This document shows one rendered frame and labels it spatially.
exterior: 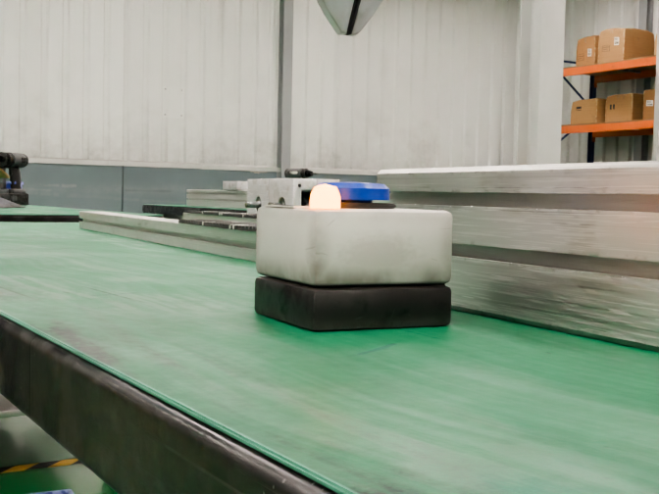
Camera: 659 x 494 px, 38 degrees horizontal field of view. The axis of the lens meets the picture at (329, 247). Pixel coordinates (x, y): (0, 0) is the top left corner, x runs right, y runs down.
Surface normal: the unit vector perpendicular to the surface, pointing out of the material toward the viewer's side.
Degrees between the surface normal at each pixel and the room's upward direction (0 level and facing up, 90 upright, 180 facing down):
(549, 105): 90
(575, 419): 0
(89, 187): 90
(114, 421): 90
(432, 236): 90
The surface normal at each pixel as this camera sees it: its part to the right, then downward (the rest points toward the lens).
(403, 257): 0.44, 0.06
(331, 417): 0.02, -1.00
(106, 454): -0.86, 0.01
